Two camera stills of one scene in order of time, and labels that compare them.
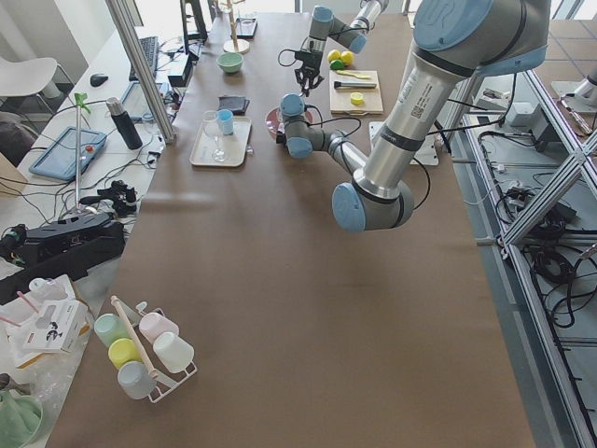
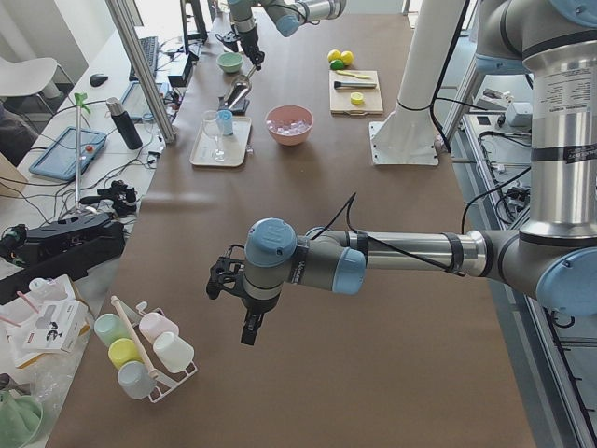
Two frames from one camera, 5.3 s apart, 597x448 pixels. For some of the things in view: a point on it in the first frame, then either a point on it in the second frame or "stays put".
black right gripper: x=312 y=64 -> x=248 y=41
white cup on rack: x=174 y=352 stays put
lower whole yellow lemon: x=334 y=55 stays put
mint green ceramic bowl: x=230 y=62 stays put
